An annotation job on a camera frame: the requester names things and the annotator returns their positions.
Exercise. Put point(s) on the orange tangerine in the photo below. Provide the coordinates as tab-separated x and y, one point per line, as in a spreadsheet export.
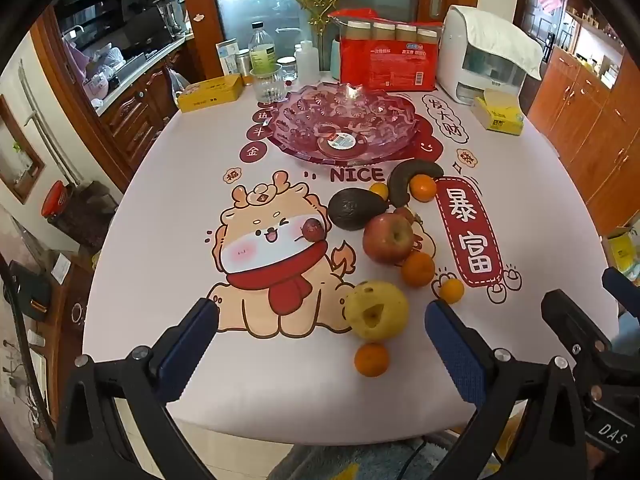
417	268
378	191
371	360
451	290
422	186

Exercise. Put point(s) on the small glass jar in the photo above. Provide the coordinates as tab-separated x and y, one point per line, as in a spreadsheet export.
287	70

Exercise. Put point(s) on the white countertop appliance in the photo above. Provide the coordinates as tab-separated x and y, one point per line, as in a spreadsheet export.
452	60

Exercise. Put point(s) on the red apple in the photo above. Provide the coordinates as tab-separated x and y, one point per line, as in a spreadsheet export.
387	240

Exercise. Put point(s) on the clear ribbed glass cup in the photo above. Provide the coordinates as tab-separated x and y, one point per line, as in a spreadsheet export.
267	87

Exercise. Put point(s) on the printed cartoon tablecloth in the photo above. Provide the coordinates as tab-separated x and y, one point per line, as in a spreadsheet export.
200	160

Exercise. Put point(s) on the white and blue box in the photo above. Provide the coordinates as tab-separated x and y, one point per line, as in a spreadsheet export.
227	57

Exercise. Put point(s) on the pale teal container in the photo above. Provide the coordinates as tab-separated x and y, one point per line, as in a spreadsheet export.
335	55

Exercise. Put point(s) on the clear plastic bag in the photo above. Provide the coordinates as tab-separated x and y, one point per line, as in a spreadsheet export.
177	82

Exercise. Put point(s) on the yellow cardboard box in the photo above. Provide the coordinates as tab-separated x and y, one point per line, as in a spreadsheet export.
622	250

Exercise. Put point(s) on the pink plastic bag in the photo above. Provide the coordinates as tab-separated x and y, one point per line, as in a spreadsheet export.
75	55

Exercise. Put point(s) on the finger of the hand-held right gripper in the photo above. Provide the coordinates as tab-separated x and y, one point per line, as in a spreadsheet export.
575	322
622	287

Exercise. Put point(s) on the white cloth cover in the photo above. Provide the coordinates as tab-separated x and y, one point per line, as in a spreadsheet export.
500	30

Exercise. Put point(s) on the white squeeze bottle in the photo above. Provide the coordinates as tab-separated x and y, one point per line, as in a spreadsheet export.
307	65

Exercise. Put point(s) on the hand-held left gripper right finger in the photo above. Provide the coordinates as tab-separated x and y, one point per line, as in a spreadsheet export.
457	355

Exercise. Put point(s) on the red paper cup package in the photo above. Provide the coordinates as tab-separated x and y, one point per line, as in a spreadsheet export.
385	67

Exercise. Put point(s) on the patterned floor rug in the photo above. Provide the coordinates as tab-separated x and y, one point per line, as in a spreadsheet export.
340	462

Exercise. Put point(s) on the yellow tissue pack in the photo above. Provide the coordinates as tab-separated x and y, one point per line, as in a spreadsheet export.
500	120

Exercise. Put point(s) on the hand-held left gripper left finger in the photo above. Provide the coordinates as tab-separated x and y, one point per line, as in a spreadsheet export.
187	355

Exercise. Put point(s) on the metal can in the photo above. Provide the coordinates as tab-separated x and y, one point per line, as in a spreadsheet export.
243	65

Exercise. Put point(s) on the pink glass fruit plate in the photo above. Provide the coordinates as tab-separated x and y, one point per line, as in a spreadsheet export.
300	125

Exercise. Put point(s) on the dark avocado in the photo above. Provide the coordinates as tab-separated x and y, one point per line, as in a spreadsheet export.
352	210

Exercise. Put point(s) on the yellow tissue box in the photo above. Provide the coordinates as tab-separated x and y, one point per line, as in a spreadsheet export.
210	94

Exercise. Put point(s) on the clear bottle with green label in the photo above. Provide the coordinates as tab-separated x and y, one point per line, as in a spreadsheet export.
262	52

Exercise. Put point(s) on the wooden kitchen counter cabinet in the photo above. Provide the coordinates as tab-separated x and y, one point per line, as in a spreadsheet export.
135	120

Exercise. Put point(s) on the yellow pear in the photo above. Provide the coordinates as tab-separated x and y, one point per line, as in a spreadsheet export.
390	310

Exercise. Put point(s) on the red-lidded jar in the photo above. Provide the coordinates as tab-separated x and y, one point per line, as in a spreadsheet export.
57	199

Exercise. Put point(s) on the small red fruit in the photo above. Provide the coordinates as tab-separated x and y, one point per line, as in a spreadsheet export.
312	230

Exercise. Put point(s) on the overripe dark banana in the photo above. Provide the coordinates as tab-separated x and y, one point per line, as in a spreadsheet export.
405	175

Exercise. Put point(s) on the wooden picture frame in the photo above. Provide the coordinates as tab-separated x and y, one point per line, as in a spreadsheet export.
22	160

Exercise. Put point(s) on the wooden wall cabinet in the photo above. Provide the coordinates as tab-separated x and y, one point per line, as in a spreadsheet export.
585	125

